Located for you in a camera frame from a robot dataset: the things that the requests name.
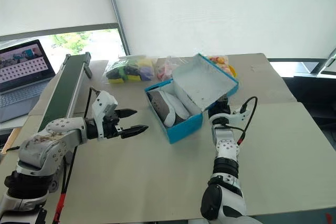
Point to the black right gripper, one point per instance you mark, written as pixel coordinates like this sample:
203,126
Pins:
220,107

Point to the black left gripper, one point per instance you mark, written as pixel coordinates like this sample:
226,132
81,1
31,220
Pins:
111,128

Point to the blue shoe box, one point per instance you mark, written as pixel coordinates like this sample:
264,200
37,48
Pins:
207,79

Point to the grey and white shoe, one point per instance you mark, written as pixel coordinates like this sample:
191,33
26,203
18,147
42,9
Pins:
162,108
181,110

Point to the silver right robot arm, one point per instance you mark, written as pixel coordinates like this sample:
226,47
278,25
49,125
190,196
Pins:
225,150

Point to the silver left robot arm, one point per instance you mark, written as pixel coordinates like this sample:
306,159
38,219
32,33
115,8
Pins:
47,142

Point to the green conveyor belt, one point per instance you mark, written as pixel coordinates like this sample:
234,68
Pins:
64,87

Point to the bag of yellow pink items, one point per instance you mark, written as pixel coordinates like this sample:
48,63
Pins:
223,62

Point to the clear bag of foam blocks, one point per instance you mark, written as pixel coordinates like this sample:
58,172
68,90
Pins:
131,72

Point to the clear bag of red items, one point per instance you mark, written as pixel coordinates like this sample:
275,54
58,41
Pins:
165,69

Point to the grey laptop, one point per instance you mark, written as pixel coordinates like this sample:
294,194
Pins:
23,77

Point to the silver metal bar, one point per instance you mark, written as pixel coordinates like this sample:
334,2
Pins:
328,61

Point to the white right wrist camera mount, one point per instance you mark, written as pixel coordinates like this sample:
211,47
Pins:
240,115

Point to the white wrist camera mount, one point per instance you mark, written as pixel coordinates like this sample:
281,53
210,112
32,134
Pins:
103,102
240,115

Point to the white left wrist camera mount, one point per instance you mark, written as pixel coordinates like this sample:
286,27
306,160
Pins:
103,102

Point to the grey window frame post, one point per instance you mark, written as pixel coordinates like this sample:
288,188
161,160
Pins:
116,11

